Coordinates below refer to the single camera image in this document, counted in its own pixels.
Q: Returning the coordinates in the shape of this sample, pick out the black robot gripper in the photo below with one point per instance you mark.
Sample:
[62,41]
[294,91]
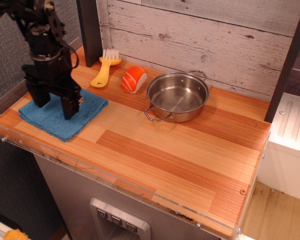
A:
[54,76]

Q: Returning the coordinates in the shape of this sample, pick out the blue cloth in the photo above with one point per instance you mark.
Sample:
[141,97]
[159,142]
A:
[50,118]

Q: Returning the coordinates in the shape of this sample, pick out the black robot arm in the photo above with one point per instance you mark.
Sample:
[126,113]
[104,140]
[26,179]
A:
[39,25]

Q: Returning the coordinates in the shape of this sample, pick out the clear acrylic table guard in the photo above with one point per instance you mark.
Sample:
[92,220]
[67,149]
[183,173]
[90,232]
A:
[199,171]

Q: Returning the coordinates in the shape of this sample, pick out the yellow toy dish brush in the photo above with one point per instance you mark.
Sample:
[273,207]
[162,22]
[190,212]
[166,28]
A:
[110,57]

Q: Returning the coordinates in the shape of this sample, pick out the orange salmon sushi toy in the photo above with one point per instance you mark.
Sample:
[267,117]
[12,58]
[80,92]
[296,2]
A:
[134,78]

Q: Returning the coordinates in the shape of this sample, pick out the grey toy kitchen cabinet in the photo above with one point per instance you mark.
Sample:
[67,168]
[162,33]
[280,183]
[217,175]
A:
[72,192]

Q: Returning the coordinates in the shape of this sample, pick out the stainless steel pot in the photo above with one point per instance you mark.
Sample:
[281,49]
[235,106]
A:
[177,96]

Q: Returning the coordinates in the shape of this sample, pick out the silver dispenser button panel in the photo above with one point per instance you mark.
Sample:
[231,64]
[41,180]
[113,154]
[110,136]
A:
[117,221]

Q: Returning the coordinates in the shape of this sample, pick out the yellow object bottom left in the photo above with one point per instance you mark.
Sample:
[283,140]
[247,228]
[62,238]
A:
[15,234]

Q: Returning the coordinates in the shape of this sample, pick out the white toy sink unit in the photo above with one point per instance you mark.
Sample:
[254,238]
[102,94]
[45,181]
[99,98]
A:
[279,168]

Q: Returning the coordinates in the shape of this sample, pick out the dark right shelf post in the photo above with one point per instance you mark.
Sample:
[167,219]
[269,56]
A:
[284,76]

